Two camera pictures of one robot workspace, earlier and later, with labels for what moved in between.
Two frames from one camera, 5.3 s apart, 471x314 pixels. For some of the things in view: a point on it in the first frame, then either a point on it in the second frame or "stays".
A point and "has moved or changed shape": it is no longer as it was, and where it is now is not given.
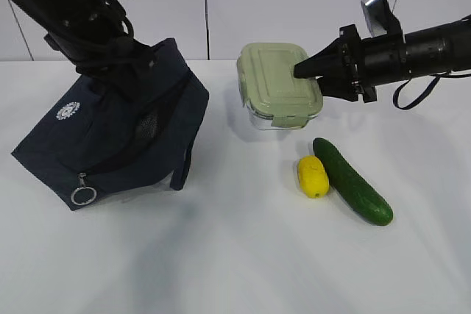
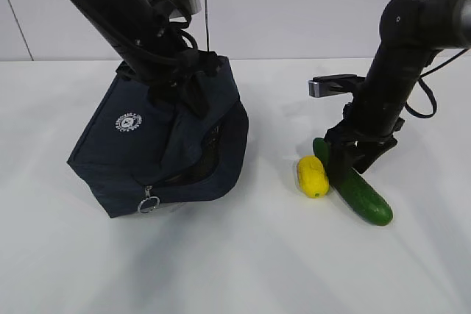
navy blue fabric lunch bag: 91,144 has moved or changed shape
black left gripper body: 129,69 -> 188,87
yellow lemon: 313,176 stays
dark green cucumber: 355,187 stays
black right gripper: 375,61 -> 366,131
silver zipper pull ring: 82,178 -> 150,203
